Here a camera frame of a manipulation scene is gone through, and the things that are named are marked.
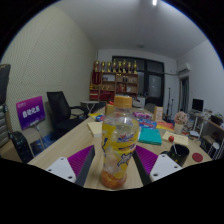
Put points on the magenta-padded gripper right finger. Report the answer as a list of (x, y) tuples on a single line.
[(146, 160)]

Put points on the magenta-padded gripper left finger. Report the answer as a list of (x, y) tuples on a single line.
[(81, 160)]

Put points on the yellow-labelled drink bottle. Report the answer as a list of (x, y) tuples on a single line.
[(119, 143)]

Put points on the teal book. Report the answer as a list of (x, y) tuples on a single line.
[(150, 136)]

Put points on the red-balled stirring stick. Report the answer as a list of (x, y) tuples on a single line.
[(171, 138)]

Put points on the pale yellow notepad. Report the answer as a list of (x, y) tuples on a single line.
[(94, 128)]

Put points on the black mug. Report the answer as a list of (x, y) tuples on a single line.
[(181, 156)]

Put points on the blue printed book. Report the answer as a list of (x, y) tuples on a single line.
[(146, 124)]

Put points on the orange book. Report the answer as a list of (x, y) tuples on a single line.
[(165, 126)]

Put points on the yellow paper envelope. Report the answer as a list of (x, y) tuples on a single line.
[(181, 139)]

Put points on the pink packet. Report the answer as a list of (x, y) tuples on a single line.
[(142, 115)]

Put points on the small upright cardboard box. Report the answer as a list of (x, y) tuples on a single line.
[(158, 113)]

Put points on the flat round red coaster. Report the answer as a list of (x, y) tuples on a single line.
[(197, 157)]

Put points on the flower bouquet in cup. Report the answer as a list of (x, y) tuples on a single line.
[(181, 118)]

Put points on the black office chair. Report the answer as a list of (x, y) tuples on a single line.
[(58, 110)]

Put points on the small round white table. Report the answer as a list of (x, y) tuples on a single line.
[(90, 103)]

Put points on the yellow gift box, red ribbon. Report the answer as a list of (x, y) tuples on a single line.
[(109, 109)]

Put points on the black tripod stand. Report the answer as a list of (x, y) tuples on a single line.
[(169, 103)]

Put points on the purple sign on stand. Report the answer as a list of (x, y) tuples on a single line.
[(30, 112)]

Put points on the computer monitor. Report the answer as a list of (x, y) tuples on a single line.
[(197, 105)]

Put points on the black framed glass door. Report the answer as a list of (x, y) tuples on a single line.
[(151, 83)]

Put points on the wooden shelf unit with trophies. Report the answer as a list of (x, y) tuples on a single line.
[(113, 85)]

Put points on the ceiling light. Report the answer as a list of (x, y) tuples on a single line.
[(154, 2)]

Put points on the white wall air conditioner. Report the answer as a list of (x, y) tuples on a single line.
[(184, 68)]

